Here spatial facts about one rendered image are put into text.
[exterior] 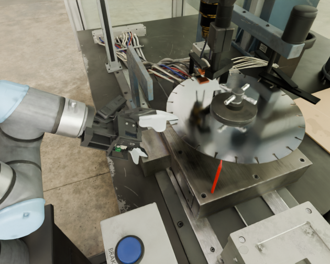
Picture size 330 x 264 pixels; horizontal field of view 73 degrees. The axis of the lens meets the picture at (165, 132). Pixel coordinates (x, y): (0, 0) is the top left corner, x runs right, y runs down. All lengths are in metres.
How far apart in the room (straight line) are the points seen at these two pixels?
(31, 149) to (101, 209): 1.04
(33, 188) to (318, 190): 0.70
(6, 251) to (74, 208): 0.96
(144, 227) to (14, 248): 0.30
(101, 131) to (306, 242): 0.42
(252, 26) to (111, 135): 0.56
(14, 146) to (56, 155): 1.34
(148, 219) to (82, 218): 1.07
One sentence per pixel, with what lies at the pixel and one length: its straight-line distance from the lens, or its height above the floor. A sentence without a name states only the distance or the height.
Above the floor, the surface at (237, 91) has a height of 1.00.
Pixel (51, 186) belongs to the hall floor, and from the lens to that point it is 1.68.
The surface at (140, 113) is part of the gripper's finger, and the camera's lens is 0.50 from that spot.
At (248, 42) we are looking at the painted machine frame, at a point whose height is 0.81.
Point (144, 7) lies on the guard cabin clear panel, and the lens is 1.66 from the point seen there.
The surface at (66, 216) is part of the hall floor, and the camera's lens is 1.54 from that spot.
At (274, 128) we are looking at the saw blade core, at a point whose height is 0.95.
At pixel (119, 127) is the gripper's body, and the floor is 0.99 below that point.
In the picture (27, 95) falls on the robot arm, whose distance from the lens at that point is 0.45.
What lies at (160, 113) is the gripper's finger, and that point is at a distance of 0.50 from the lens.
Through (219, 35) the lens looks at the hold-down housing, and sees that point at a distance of 0.51.
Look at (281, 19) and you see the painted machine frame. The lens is 1.24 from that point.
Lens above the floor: 1.31
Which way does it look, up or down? 47 degrees down
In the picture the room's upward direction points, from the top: straight up
